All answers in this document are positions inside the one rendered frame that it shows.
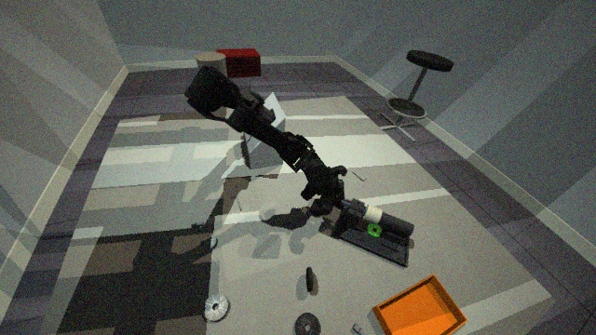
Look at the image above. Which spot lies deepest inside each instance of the green ring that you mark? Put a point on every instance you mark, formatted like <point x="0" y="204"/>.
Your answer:
<point x="376" y="228"/>

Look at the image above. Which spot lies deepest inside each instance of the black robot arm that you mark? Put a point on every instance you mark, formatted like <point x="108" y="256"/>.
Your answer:
<point x="211" y="90"/>

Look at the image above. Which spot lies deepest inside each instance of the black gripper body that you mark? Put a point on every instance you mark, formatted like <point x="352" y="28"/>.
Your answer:
<point x="324" y="205"/>

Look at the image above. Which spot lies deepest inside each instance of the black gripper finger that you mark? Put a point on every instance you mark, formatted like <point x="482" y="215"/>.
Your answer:
<point x="338" y="202"/>
<point x="340" y="190"/>

